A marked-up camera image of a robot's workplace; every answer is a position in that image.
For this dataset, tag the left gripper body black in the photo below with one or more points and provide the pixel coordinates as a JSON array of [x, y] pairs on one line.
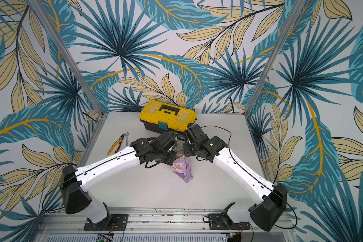
[[166, 157]]

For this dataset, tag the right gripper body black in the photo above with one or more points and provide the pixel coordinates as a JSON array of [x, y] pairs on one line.
[[189, 149]]

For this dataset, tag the purple oats bag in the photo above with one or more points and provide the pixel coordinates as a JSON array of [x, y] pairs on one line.
[[182, 166]]

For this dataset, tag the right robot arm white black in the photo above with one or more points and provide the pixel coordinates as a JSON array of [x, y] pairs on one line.
[[270, 201]]

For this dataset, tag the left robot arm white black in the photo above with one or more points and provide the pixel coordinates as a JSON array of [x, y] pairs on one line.
[[76, 183]]

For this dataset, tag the yellow black toolbox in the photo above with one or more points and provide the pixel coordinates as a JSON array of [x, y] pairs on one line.
[[159, 117]]

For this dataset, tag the silver wrench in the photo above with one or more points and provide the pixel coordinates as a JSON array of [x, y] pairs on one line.
[[127, 138]]

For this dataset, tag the yellow black pliers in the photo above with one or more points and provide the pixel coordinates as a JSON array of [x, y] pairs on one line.
[[116, 146]]

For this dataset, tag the aluminium rail frame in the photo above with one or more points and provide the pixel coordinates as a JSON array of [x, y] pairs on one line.
[[160, 225]]

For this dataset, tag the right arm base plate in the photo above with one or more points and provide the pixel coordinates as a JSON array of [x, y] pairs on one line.
[[220, 222]]

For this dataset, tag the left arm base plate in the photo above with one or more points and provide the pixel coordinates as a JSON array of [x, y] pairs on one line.
[[117, 222]]

